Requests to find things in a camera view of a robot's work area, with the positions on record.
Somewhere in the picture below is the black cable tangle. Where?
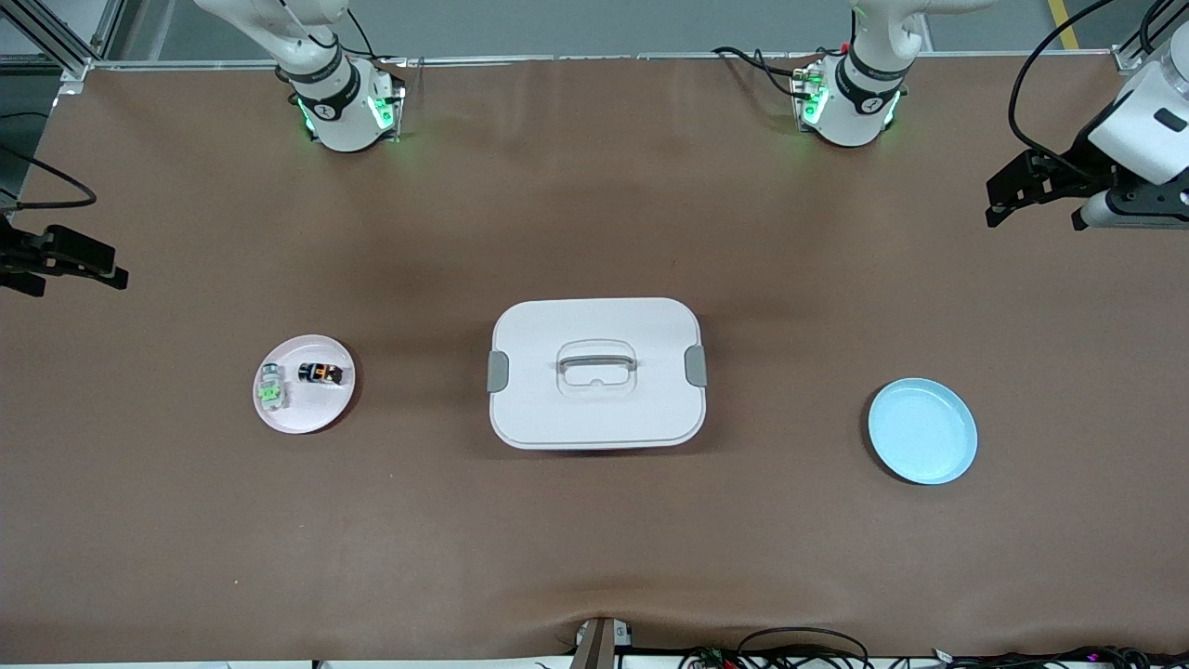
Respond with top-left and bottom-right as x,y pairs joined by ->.
676,644 -> 1189,669

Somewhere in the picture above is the green and white switch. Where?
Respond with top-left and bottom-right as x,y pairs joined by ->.
257,364 -> 291,413

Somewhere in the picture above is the light blue round plate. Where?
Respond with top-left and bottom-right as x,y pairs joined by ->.
868,377 -> 979,486

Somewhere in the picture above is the silver table edge rail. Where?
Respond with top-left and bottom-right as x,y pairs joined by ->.
88,50 -> 1130,72

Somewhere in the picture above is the brown table cover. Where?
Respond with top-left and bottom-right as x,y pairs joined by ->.
0,54 -> 1189,662

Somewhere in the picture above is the white lidded storage box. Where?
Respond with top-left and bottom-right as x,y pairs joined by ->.
487,297 -> 709,452

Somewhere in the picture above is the brown camera mount bracket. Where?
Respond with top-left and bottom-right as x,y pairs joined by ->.
570,615 -> 635,669

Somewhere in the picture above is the black looped cable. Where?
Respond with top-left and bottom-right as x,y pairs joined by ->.
737,626 -> 871,669

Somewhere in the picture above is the pink round plate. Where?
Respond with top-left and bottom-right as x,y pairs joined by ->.
253,334 -> 357,435

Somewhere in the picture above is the black arm base cable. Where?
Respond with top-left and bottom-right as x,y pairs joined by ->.
712,45 -> 820,99
316,7 -> 410,68

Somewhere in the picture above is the aluminium frame post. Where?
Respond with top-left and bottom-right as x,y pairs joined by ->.
1113,0 -> 1189,75
0,0 -> 128,94

